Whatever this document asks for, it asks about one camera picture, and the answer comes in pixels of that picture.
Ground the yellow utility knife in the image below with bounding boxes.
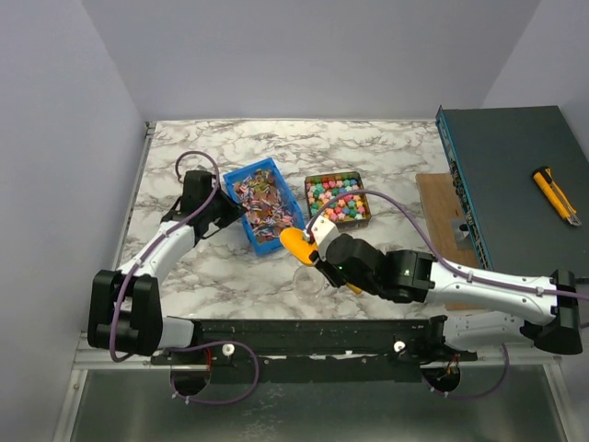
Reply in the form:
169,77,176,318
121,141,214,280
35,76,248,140
531,166,582,227

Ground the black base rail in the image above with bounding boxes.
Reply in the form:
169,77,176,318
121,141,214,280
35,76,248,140
151,316,477,384

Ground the dark green box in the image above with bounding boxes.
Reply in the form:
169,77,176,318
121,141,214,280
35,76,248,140
435,106,588,278

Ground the yellow plastic scoop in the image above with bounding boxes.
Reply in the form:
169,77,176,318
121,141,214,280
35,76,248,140
279,227,336,295

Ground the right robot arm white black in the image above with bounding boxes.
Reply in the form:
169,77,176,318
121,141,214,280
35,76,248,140
310,231,583,361

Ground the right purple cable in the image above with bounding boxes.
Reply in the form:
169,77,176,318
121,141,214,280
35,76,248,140
306,191,589,401

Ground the clear plastic round container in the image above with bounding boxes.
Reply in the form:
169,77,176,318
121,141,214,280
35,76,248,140
293,266,329,300

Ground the metal tin of star candies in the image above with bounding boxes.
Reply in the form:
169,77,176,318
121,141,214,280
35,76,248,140
305,171,372,230

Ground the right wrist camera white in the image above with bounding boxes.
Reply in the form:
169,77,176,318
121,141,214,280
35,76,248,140
306,216,340,246

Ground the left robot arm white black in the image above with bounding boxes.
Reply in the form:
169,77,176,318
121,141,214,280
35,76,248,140
87,170,245,364

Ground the wooden board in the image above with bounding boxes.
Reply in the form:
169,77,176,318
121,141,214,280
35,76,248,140
415,172,484,312

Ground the blue plastic candy bin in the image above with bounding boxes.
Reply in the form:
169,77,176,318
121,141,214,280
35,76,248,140
223,157,305,256

